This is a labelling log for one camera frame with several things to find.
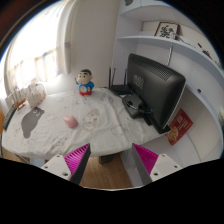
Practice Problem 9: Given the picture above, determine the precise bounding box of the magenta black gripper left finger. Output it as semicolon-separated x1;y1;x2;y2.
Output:
42;144;91;185

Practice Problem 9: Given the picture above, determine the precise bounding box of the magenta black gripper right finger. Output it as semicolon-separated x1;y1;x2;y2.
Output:
132;143;182;185

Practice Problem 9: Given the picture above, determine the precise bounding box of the pink computer mouse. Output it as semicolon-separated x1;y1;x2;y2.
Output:
64;115;78;128

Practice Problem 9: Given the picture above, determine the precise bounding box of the grey cat-shaped mouse pad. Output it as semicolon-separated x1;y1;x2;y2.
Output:
21;107;45;139

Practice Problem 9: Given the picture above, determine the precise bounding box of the white patterned tablecloth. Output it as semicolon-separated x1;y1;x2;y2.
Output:
2;88;160;160

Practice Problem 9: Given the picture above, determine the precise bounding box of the red printed booklet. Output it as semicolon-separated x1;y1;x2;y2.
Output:
167;109;193;145

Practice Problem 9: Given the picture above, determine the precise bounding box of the black computer monitor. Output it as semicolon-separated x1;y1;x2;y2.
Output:
122;54;186;134

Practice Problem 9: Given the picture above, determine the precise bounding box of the black remote control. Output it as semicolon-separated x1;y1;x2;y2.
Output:
2;106;17;130

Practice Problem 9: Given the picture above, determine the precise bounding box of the white plush bag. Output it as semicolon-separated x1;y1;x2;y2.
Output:
26;82;46;108

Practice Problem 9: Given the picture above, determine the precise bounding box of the black wifi router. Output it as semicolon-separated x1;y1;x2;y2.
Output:
108;68;131;95

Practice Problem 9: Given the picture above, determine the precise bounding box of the cartoon boy figurine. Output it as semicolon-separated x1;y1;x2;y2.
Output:
75;69;94;96

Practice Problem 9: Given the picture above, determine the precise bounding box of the framed calligraphy picture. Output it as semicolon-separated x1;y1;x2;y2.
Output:
155;22;179;39

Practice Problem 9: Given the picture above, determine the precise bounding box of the white curtain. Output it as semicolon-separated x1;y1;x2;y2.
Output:
57;0;78;75

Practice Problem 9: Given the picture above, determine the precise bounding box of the white wall shelf unit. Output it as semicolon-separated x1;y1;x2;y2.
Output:
112;0;224;164

